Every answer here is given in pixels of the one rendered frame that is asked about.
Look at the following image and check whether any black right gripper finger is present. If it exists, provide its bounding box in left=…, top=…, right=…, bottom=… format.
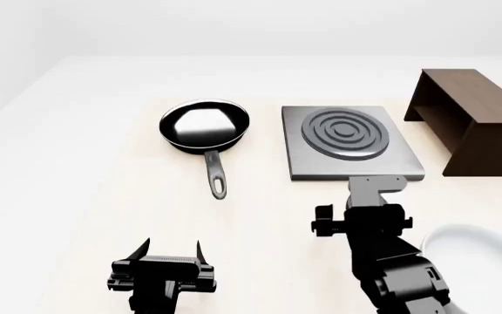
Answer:
left=314, top=202, right=335, bottom=222

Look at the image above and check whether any grey electric stove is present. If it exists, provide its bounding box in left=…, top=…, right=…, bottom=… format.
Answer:
left=281, top=105, right=426, bottom=182

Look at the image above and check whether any white plate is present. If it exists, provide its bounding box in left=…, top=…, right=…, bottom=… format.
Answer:
left=420, top=222, right=502, bottom=314

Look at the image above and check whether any black frying pan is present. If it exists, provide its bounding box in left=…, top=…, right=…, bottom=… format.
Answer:
left=159, top=98, right=251, bottom=201

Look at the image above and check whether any dark brown wooden shelf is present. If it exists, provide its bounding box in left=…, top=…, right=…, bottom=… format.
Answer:
left=403, top=68, right=502, bottom=178

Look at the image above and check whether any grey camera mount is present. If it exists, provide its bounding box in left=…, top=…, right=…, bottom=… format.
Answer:
left=346, top=174, right=409, bottom=209

